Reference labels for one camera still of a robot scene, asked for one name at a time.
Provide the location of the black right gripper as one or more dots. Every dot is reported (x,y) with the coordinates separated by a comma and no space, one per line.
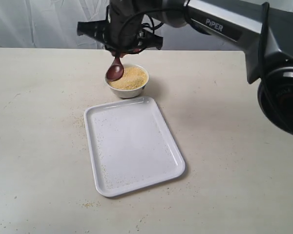
(128,27)

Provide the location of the brown wooden spoon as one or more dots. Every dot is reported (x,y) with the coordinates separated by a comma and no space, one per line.
(115,71)

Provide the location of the white rectangular tray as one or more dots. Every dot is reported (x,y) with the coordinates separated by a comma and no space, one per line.
(131,146)

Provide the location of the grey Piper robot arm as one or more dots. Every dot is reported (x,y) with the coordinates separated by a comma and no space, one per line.
(264,34)

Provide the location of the white bowl of yellow grain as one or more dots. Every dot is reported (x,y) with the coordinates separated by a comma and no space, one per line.
(131,84)

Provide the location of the white backdrop curtain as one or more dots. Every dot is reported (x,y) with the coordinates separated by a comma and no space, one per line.
(53,24)

